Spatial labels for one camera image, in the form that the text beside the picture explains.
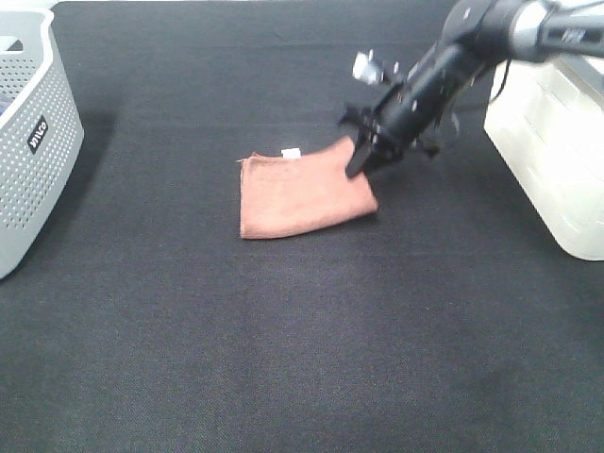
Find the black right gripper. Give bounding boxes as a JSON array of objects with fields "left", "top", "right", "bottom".
[{"left": 340, "top": 70, "right": 445, "bottom": 178}]

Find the black fabric table mat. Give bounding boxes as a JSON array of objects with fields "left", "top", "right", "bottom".
[{"left": 1, "top": 1, "right": 603, "bottom": 452}]

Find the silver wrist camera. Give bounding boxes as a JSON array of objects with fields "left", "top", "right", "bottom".
[{"left": 352, "top": 50, "right": 385, "bottom": 86}]

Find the orange microfiber towel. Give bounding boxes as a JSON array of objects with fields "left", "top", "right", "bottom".
[{"left": 240, "top": 136, "right": 378, "bottom": 240}]

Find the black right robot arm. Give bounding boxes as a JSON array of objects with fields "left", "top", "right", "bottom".
[{"left": 341, "top": 1, "right": 603, "bottom": 178}]

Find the white plastic storage bin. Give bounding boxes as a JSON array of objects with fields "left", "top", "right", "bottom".
[{"left": 484, "top": 58, "right": 603, "bottom": 260}]

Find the grey perforated laundry basket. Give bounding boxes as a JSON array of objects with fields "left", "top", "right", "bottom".
[{"left": 1, "top": 5, "right": 84, "bottom": 277}]

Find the blue cloth in basket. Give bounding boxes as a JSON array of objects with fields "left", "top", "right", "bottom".
[{"left": 0, "top": 96, "right": 11, "bottom": 115}]

